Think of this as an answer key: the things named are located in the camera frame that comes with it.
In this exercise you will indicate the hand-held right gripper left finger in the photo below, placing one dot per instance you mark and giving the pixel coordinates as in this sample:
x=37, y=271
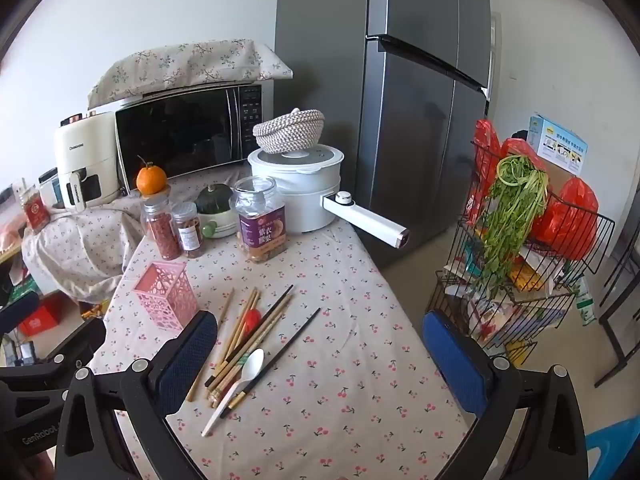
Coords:
x=187, y=360

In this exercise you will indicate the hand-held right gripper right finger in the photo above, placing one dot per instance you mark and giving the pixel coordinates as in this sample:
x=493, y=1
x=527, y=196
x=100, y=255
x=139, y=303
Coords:
x=455, y=365

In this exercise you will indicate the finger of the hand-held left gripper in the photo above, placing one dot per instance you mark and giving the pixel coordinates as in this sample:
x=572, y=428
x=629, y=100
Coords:
x=20, y=311
x=85, y=342

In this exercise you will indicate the wooden chopstick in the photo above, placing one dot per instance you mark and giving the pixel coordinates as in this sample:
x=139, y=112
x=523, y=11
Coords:
x=252, y=347
x=227, y=305
x=225, y=355
x=265, y=332
x=248, y=305
x=235, y=375

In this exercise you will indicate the pink utensil holder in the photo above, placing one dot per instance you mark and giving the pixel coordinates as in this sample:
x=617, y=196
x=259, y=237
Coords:
x=165, y=300

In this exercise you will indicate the white plastic spoon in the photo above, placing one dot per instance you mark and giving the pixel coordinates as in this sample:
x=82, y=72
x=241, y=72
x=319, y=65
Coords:
x=252, y=365

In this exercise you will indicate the red plastic spoon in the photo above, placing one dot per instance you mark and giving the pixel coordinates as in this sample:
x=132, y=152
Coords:
x=251, y=321

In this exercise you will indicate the black chopstick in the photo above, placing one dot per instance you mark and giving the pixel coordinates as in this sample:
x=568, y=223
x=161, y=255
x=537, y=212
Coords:
x=280, y=300
x=300, y=330

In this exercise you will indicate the red gift box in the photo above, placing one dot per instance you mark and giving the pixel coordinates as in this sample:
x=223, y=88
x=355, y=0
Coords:
x=42, y=317

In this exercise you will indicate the beige floral draped cloth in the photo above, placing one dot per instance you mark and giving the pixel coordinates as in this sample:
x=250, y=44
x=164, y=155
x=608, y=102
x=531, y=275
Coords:
x=80, y=250

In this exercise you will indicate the jar with red label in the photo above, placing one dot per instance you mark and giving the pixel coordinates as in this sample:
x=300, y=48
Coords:
x=35, y=210

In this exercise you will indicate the cherry print tablecloth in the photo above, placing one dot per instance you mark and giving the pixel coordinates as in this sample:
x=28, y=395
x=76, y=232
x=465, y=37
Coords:
x=350, y=310

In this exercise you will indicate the spice jar with red contents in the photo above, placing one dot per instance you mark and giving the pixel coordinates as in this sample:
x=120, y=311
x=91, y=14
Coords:
x=162, y=235

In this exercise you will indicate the small brown spice jar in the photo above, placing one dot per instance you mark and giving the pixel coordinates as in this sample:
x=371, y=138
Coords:
x=189, y=232

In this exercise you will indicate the white green bowl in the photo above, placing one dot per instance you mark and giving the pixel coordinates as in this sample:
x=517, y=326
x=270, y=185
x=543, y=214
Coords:
x=220, y=224

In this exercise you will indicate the green white packet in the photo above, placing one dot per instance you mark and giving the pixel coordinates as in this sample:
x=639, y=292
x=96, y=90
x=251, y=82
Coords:
x=586, y=305

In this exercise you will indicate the nut jar with purple label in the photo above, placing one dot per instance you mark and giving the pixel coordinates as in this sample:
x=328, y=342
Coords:
x=260, y=230

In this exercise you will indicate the black chair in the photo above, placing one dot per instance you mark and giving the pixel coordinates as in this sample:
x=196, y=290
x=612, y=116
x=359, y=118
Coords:
x=612, y=330

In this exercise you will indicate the green leafy vegetables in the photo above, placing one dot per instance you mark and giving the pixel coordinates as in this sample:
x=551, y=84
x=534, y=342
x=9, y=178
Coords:
x=510, y=210

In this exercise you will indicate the orange tangerine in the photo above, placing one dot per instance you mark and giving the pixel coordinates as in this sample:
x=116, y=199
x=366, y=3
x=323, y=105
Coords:
x=151, y=180

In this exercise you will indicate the white air fryer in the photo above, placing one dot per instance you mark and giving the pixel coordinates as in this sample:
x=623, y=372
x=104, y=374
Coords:
x=85, y=145

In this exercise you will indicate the red plastic bag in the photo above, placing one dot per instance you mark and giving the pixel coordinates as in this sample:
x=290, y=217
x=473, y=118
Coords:
x=522, y=152
x=487, y=152
x=567, y=220

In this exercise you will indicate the blue plastic stool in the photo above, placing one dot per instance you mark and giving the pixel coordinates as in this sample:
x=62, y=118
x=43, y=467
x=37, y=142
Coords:
x=617, y=455

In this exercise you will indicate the white electric cooking pot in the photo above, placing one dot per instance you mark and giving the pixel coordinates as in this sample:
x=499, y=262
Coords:
x=300, y=195

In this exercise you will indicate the black microwave oven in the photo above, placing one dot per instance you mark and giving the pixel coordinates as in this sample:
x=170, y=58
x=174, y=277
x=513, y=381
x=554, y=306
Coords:
x=175, y=130

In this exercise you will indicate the blue white cardboard box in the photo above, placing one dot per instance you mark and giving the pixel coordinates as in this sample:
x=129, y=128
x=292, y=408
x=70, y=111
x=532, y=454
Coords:
x=560, y=145

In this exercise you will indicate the grey refrigerator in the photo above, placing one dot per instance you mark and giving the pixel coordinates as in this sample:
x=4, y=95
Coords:
x=410, y=110

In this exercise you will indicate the floral microwave cover cloth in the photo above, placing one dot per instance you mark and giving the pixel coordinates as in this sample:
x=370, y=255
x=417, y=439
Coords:
x=190, y=62

